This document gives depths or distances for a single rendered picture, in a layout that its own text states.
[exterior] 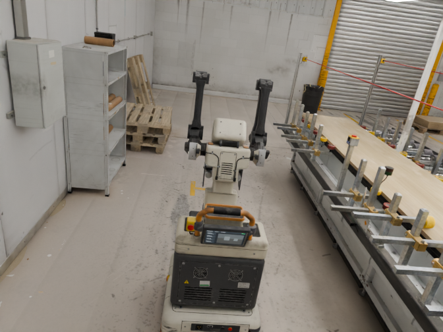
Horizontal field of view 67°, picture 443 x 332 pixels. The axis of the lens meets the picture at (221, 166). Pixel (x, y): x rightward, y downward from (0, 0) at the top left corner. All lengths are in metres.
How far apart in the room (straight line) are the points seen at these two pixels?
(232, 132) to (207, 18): 7.78
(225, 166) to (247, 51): 7.89
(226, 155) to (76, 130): 2.07
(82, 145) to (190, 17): 6.56
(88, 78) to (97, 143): 0.66
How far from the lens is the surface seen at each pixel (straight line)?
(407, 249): 2.25
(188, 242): 1.93
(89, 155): 3.81
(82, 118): 3.69
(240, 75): 9.87
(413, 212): 2.69
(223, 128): 2.08
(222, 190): 2.19
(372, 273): 3.04
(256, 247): 1.98
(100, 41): 4.03
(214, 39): 9.73
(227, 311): 2.29
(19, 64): 2.77
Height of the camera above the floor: 1.93
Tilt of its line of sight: 23 degrees down
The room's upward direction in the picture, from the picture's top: 8 degrees clockwise
